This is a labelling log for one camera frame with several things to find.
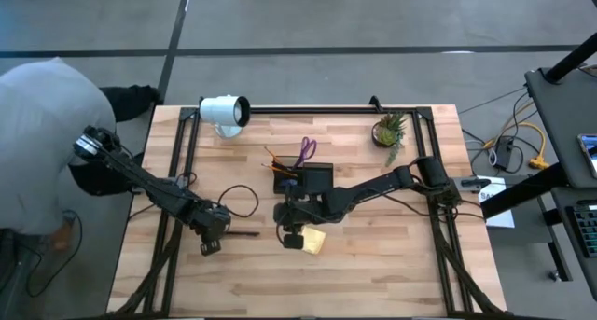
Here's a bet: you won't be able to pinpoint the black diagonal beam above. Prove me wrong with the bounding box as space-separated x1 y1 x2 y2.
479 162 569 220

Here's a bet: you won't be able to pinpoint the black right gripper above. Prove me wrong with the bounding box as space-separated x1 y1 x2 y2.
273 194 327 228

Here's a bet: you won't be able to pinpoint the person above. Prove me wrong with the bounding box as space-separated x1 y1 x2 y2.
0 56 163 254

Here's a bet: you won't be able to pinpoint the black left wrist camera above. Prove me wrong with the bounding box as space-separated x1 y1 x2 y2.
199 238 223 257

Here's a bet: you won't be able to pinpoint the purple handled scissors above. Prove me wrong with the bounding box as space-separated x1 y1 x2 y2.
282 136 319 189

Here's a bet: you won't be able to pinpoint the black round pole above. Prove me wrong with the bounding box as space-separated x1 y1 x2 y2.
544 33 597 86

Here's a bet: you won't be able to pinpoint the potted succulent plant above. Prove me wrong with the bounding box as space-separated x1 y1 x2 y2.
370 112 409 167

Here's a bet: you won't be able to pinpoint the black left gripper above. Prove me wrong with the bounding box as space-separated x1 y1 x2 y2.
188 203 235 243

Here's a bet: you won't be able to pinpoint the yellow extension cable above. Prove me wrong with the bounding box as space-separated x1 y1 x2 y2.
482 121 551 171

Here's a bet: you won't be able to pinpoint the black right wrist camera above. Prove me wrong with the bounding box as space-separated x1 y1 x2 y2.
281 232 305 252

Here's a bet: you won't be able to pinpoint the black power adapter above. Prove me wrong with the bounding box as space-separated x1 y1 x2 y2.
493 136 516 171

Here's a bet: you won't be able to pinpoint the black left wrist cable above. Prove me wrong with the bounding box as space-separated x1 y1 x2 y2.
216 184 260 219

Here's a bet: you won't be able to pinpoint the white paper sheet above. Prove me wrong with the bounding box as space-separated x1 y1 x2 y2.
476 174 517 230

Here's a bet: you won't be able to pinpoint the black mesh desk organizer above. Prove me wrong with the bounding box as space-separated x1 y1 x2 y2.
271 155 335 195

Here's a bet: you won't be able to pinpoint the dark grey side desk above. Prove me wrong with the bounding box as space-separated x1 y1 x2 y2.
524 66 597 302

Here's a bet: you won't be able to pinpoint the black braided cable bundle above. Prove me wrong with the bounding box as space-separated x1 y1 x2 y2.
109 207 186 319
432 216 507 319

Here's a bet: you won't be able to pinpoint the keyboard with coloured keys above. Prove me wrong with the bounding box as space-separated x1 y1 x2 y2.
565 201 597 259

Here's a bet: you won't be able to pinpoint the grey plate with black handle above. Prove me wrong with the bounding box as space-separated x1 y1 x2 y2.
442 174 492 194

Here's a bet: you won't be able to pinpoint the smartphone with lit screen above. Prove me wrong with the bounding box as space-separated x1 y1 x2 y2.
576 132 597 180

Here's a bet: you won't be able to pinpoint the black desk leg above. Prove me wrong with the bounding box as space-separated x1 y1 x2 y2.
543 207 574 284

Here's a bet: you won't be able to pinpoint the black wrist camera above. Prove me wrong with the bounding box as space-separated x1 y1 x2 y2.
199 238 223 257
281 232 305 252

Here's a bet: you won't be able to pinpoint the black aluminium table frame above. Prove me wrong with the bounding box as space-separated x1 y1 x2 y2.
142 104 477 319

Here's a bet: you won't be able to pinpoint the yellow sticky note pad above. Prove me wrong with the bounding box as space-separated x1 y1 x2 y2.
300 225 327 256

